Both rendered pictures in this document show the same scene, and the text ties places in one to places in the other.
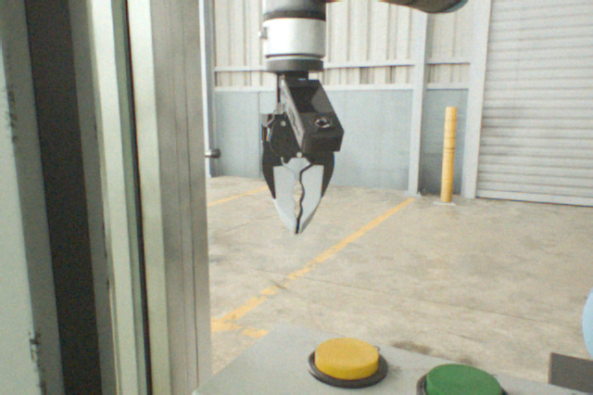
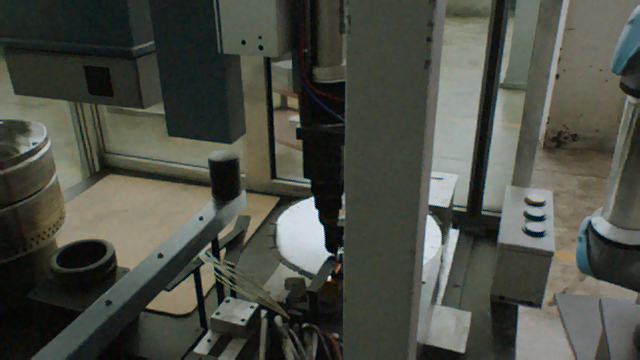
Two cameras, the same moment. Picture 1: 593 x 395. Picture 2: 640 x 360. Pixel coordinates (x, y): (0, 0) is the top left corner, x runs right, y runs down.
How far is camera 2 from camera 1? 124 cm
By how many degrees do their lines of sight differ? 79
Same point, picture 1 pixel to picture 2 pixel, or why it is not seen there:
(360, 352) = (536, 199)
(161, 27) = (528, 103)
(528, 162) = not seen: outside the picture
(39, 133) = (480, 123)
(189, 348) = (521, 180)
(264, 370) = (522, 191)
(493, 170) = not seen: outside the picture
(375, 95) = not seen: outside the picture
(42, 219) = (478, 136)
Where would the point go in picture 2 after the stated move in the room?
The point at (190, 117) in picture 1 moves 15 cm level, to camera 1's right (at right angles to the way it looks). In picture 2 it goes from (534, 124) to (568, 148)
